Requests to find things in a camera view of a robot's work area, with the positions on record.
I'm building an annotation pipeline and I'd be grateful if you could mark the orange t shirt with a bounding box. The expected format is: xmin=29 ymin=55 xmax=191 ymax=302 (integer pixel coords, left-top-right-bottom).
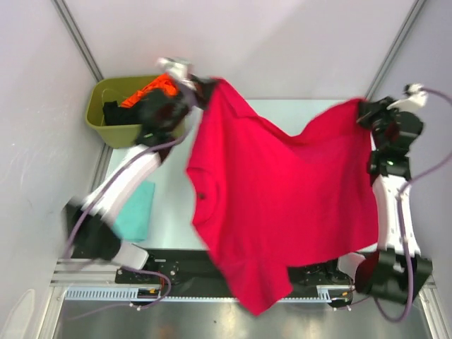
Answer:
xmin=120 ymin=73 xmax=179 ymax=109

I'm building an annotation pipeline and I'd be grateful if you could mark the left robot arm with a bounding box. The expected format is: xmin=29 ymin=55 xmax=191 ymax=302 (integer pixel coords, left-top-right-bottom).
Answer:
xmin=64 ymin=76 xmax=218 ymax=283

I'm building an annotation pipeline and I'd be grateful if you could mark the folded teal t shirt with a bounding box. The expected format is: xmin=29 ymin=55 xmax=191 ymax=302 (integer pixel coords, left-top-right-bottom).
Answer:
xmin=114 ymin=180 xmax=155 ymax=243

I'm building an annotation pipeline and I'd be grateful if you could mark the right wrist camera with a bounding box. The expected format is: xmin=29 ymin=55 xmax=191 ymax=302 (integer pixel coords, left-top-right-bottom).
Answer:
xmin=388 ymin=83 xmax=428 ymax=113

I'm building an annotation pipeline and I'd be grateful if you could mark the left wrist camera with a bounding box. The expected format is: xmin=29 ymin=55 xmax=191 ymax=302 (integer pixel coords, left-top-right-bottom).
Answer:
xmin=156 ymin=57 xmax=196 ymax=90

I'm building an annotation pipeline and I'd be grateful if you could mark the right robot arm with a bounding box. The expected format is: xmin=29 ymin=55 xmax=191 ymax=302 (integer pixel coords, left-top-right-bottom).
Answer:
xmin=326 ymin=91 xmax=433 ymax=305

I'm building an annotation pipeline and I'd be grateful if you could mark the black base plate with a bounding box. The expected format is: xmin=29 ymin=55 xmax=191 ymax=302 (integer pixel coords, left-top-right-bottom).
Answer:
xmin=114 ymin=247 xmax=357 ymax=299

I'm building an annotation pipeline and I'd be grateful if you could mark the magenta red t shirt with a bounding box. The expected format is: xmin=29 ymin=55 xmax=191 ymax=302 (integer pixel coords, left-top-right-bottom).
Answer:
xmin=186 ymin=78 xmax=378 ymax=316

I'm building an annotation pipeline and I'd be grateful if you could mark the aluminium frame rail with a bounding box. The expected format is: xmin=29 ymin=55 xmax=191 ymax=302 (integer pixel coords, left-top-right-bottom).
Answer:
xmin=50 ymin=259 xmax=120 ymax=287

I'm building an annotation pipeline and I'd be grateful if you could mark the slotted cable duct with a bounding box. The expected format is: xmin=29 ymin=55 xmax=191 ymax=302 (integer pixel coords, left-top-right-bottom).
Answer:
xmin=65 ymin=287 xmax=161 ymax=302

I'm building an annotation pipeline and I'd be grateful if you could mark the black t shirt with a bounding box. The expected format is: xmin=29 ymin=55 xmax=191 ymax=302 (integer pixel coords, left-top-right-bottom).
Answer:
xmin=102 ymin=101 xmax=142 ymax=126

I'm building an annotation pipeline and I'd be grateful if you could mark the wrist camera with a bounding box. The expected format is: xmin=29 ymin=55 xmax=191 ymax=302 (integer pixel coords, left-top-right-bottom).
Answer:
xmin=156 ymin=57 xmax=196 ymax=90
xmin=388 ymin=83 xmax=428 ymax=113

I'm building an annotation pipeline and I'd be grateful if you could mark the olive green plastic bin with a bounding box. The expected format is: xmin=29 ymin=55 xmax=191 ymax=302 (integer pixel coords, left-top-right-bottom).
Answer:
xmin=84 ymin=74 xmax=188 ymax=149

